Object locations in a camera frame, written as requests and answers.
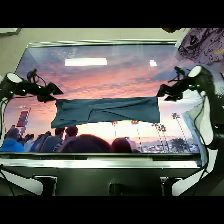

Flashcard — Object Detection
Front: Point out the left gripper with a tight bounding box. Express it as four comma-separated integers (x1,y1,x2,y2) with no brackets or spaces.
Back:
35,81,64,103

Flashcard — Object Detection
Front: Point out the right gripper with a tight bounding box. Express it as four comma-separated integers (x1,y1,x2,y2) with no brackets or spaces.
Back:
156,81,184,102

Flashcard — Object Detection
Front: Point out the blue-grey garment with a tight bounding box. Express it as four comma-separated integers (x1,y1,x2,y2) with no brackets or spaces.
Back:
50,96,161,129

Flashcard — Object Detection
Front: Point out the purple patterned garment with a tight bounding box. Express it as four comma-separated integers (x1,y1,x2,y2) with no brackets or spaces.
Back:
174,28,224,66

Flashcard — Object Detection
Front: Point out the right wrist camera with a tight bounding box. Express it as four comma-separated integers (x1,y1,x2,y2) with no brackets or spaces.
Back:
168,65,190,84

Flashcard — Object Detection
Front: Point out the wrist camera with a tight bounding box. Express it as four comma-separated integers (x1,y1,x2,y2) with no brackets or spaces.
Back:
168,65,190,84
26,68,48,88

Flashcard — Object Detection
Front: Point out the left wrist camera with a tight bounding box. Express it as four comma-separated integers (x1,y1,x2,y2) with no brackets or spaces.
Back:
26,68,48,88

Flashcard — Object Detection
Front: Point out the black cable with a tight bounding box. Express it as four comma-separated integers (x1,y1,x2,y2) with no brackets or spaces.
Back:
0,95,9,144
193,91,210,178

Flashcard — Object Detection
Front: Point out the silver frame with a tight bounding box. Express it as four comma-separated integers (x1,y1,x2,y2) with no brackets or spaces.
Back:
0,152,208,197

